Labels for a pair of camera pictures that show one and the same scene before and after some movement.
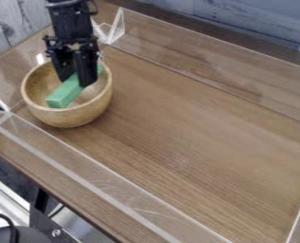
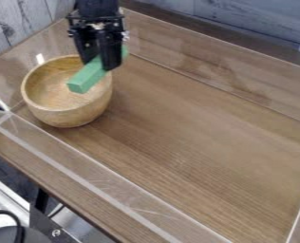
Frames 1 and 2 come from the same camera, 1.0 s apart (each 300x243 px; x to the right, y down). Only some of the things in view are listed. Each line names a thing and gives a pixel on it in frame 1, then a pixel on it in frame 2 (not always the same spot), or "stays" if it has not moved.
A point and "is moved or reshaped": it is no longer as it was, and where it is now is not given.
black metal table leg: [40, 200] stays
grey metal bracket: [40, 222] stays
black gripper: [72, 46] -> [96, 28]
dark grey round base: [27, 234] stays
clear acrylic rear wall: [250, 75] stays
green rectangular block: [61, 93] is moved or reshaped
